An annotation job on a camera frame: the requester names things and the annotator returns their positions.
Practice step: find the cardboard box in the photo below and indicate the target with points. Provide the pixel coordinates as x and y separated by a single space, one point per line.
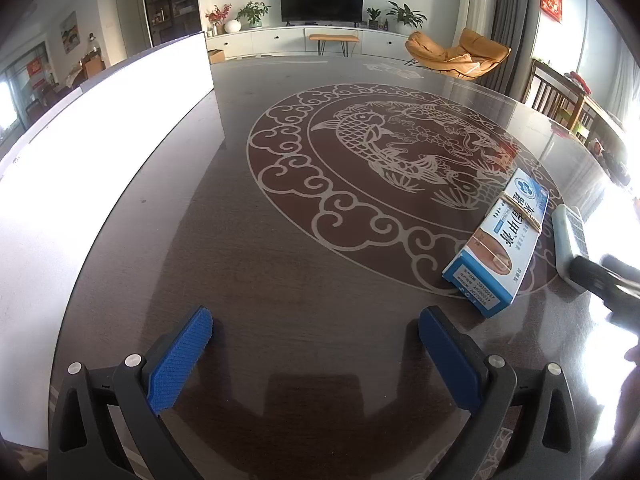
216 55

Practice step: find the white door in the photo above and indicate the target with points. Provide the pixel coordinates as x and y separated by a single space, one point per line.
132 20

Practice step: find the large leafy potted plant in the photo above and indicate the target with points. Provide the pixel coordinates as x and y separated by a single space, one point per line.
406 15

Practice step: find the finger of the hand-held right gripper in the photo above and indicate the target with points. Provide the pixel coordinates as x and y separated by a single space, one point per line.
622 266
590 275

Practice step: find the green potted plant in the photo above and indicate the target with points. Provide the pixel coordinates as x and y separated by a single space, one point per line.
252 12

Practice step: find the dark wooden slatted chair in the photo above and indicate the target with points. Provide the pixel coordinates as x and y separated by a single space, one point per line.
550 90

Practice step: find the black television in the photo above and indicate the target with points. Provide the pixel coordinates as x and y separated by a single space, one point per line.
320 2

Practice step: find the orange rocking chair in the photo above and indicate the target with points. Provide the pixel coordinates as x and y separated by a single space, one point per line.
480 47

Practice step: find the white television cabinet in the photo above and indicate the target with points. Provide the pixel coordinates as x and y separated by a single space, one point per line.
280 37

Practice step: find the wooden bench black legs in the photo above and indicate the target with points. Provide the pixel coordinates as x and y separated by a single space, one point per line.
334 37

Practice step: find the framed wall painting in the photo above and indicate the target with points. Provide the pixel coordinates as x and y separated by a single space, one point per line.
69 31

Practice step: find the grey white small box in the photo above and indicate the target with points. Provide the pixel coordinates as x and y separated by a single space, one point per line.
567 240

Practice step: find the grey curtain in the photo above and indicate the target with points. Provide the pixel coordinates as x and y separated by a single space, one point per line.
517 20

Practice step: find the dark patterned glass desktop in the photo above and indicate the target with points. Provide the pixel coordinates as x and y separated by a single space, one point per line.
300 260

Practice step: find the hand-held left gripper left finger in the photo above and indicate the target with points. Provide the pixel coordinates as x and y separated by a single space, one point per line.
180 355

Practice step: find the white round vase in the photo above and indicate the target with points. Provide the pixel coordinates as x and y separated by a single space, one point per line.
232 26

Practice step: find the blue white medicine box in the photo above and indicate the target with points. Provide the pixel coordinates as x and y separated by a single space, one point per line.
500 255

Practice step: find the red flowers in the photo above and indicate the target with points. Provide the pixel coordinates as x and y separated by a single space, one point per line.
217 15

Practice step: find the red door poster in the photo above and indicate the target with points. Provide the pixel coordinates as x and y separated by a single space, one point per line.
35 72

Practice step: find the tan rubber band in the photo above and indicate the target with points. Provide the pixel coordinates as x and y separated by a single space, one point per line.
525 216

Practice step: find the small plant dark pot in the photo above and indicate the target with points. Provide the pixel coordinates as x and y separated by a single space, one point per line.
373 20

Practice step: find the red wall hanging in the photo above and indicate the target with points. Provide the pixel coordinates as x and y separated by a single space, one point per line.
552 1

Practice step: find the dark glass display cabinet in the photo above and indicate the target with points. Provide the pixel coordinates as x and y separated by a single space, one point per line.
170 0

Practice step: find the wooden dining chair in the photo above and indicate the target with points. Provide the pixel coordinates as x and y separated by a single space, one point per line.
92 65

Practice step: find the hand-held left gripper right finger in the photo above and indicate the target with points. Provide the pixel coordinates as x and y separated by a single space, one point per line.
450 360

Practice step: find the red cloth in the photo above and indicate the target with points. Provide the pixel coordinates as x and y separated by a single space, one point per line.
581 81

